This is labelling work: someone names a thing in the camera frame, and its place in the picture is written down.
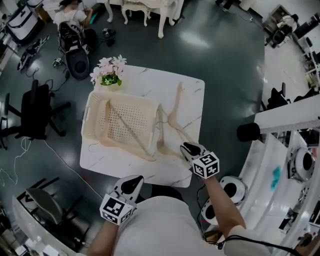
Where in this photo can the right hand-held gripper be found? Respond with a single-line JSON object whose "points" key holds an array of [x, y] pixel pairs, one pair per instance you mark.
{"points": [[206, 166]]}

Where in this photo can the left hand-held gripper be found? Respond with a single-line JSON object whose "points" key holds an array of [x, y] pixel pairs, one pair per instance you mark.
{"points": [[116, 208]]}

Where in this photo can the cream plastic basket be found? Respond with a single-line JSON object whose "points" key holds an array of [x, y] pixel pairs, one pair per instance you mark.
{"points": [[140, 112]]}

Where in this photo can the person's left forearm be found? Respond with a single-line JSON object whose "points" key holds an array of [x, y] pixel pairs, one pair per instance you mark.
{"points": [[102, 240]]}

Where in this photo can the person's right forearm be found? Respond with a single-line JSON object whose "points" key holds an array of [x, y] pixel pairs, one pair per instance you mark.
{"points": [[222, 207]]}

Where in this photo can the person's black trousers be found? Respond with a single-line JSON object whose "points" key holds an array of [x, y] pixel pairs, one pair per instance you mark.
{"points": [[167, 193]]}

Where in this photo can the person's white shirt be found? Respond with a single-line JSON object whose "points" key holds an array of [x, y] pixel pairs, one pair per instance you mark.
{"points": [[162, 225]]}

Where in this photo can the white round robot head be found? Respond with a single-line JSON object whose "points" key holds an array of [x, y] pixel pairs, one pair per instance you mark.
{"points": [[210, 212], [300, 162], [232, 190]]}

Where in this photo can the black round stool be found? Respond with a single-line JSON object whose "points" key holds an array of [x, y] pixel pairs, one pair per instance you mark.
{"points": [[247, 132]]}

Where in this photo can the white metal rack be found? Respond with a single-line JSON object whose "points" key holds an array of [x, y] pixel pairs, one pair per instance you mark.
{"points": [[270, 155]]}

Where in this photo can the grey chair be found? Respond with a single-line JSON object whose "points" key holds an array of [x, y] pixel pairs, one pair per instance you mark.
{"points": [[42, 205]]}

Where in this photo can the black office chair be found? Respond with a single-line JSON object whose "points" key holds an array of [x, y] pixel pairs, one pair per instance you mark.
{"points": [[32, 110], [276, 97], [3, 135]]}

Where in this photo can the white glossy desk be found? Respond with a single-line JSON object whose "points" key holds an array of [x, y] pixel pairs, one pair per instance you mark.
{"points": [[37, 232]]}

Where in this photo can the pink potted flowers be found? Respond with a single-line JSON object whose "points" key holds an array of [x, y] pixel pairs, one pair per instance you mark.
{"points": [[110, 67]]}

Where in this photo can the black oval carrying case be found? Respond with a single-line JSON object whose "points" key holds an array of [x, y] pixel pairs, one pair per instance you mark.
{"points": [[77, 65]]}

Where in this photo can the white dressing table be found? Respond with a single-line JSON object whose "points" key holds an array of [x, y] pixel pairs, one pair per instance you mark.
{"points": [[162, 22]]}

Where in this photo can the spare hand-held gripper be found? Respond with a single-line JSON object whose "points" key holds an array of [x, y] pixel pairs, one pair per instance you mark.
{"points": [[108, 37]]}

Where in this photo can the black wheeled chair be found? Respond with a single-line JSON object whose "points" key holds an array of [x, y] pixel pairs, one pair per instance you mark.
{"points": [[281, 36]]}

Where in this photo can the white carved stool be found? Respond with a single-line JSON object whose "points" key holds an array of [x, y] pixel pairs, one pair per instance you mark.
{"points": [[135, 6]]}

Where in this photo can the grey metal cabinet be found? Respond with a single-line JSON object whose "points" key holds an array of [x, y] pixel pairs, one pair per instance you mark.
{"points": [[271, 15]]}

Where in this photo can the white round side table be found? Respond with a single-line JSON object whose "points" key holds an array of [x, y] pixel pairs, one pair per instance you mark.
{"points": [[248, 3]]}

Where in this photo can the white black floor device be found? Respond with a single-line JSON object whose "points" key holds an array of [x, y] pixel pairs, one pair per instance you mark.
{"points": [[32, 51]]}

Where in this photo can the green rolled mat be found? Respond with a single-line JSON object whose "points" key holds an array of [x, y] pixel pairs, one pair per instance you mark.
{"points": [[94, 16]]}

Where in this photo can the brown wooden cabinet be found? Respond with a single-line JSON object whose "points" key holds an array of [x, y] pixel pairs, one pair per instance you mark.
{"points": [[42, 12]]}

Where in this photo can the white black service robot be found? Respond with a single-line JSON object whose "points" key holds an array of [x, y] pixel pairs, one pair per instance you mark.
{"points": [[20, 20]]}

